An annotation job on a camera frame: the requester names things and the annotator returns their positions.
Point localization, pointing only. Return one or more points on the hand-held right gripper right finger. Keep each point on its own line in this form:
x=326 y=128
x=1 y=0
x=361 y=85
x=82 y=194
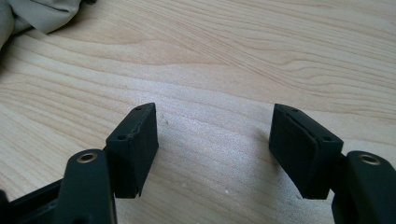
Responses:
x=303 y=155

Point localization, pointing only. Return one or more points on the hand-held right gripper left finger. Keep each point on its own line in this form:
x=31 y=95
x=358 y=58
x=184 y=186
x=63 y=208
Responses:
x=132 y=155

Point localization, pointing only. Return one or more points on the khaki shorts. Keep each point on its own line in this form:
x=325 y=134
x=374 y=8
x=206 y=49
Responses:
x=37 y=14

